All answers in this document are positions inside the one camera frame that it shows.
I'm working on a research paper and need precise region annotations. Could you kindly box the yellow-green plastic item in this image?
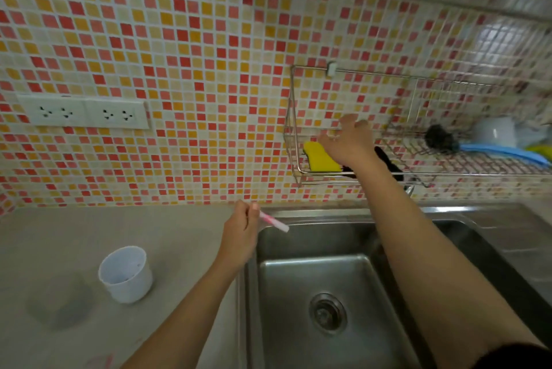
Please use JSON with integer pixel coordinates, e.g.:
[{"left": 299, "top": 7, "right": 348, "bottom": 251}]
[{"left": 525, "top": 145, "right": 552, "bottom": 161}]

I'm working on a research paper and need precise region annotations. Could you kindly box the black sleeve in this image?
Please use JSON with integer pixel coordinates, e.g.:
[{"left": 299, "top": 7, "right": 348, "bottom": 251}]
[{"left": 472, "top": 342, "right": 552, "bottom": 369}]

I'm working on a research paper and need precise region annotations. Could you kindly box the white plastic cup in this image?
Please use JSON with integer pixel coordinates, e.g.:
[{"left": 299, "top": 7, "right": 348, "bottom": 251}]
[{"left": 98, "top": 246, "right": 154, "bottom": 305}]

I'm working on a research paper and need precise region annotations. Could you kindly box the yellow sponge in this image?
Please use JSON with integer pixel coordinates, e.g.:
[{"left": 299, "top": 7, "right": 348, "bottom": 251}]
[{"left": 303, "top": 141, "right": 343, "bottom": 173}]

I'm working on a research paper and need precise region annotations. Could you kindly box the person's right forearm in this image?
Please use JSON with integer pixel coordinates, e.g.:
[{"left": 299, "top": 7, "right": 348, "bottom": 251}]
[{"left": 344, "top": 156, "right": 545, "bottom": 369}]

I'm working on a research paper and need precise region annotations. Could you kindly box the person's left forearm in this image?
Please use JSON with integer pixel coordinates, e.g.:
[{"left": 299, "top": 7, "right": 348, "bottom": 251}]
[{"left": 121, "top": 251, "right": 251, "bottom": 369}]

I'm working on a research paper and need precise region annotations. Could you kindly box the black brush with blue handle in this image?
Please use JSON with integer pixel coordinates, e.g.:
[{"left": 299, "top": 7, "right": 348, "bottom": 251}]
[{"left": 424, "top": 124, "right": 552, "bottom": 168}]

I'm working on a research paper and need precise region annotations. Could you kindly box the white bowl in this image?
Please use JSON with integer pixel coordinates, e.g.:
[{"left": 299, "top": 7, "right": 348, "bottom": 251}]
[{"left": 469, "top": 116, "right": 519, "bottom": 148}]

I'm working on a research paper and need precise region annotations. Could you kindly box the person's left hand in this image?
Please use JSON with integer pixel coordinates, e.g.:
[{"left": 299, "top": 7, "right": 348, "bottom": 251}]
[{"left": 218, "top": 200, "right": 262, "bottom": 263}]

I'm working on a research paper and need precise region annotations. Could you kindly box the metal sink drain strainer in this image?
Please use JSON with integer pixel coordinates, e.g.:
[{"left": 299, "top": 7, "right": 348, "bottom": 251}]
[{"left": 309, "top": 293, "right": 348, "bottom": 336}]

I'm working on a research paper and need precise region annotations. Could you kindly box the stainless steel sink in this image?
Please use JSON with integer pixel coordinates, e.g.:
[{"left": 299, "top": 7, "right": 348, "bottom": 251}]
[{"left": 236, "top": 202, "right": 552, "bottom": 369}]

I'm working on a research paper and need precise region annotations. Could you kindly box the pink and white toothbrush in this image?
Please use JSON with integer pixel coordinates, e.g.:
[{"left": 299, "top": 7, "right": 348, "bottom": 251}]
[{"left": 258, "top": 210, "right": 290, "bottom": 234}]

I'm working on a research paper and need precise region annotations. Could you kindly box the person's right hand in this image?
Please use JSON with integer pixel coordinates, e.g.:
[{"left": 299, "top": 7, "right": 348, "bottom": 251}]
[{"left": 318, "top": 113, "right": 381, "bottom": 168}]

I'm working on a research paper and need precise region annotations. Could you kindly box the metal wire wall rack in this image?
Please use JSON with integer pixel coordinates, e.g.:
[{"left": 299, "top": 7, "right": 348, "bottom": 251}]
[{"left": 283, "top": 63, "right": 552, "bottom": 189}]

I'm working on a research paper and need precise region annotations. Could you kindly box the white wall socket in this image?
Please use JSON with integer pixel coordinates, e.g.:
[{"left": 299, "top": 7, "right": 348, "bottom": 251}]
[
  {"left": 84, "top": 98, "right": 151, "bottom": 130},
  {"left": 17, "top": 94, "right": 88, "bottom": 127}
]

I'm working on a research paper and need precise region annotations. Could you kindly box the black scrubber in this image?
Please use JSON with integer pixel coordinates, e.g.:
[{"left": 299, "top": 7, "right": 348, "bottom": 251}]
[{"left": 344, "top": 146, "right": 405, "bottom": 182}]

